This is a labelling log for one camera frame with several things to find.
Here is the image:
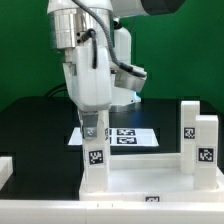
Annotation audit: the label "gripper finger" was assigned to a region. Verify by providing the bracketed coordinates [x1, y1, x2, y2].
[77, 110, 83, 128]
[82, 113, 98, 139]

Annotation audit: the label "white desk tabletop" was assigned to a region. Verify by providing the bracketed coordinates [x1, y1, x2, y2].
[79, 153, 224, 203]

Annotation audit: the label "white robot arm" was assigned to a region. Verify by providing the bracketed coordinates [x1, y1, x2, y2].
[47, 0, 185, 140]

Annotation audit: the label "black cables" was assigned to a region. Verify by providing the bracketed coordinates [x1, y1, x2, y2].
[44, 83, 68, 99]

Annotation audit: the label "white fiducial marker sheet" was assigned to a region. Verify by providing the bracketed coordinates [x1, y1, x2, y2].
[68, 127, 159, 147]

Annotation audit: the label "white left border block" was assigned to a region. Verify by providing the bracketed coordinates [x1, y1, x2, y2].
[0, 157, 13, 190]

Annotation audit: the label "grey arm cable hose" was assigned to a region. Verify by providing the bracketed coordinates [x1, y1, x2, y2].
[71, 0, 148, 79]

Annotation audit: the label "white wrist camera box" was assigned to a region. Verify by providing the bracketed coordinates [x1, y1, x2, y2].
[114, 63, 147, 92]

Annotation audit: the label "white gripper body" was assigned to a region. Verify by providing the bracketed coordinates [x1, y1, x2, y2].
[63, 46, 112, 112]

